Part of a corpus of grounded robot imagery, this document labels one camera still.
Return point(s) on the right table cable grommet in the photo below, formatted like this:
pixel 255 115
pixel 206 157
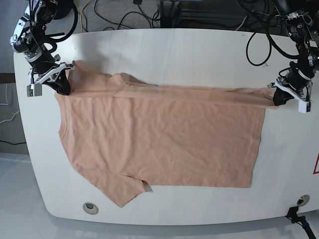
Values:
pixel 303 200

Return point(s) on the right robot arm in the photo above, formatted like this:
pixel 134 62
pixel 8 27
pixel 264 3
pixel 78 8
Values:
pixel 30 39

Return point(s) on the peach pink T-shirt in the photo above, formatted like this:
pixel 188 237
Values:
pixel 121 134

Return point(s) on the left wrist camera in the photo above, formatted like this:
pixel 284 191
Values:
pixel 304 106

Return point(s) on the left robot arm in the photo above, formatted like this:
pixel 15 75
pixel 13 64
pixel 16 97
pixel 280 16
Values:
pixel 301 20

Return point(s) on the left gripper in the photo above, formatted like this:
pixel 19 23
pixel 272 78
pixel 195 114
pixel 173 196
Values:
pixel 291 83

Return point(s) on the left table cable grommet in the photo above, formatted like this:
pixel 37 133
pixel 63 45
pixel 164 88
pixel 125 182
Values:
pixel 90 208

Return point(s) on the black clamp with cable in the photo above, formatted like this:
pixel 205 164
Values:
pixel 301 220

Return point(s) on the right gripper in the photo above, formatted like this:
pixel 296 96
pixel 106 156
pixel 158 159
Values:
pixel 45 70

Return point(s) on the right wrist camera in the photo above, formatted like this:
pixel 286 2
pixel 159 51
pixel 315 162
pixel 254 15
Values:
pixel 34 90

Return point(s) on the black equipment frame base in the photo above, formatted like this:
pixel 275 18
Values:
pixel 169 12

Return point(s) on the table cable grommet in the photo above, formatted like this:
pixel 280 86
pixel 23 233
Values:
pixel 303 200
pixel 90 208

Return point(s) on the red triangle warning sticker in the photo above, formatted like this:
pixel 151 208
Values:
pixel 316 168

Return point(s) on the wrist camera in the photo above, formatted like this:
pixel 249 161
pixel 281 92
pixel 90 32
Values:
pixel 304 106
pixel 34 90

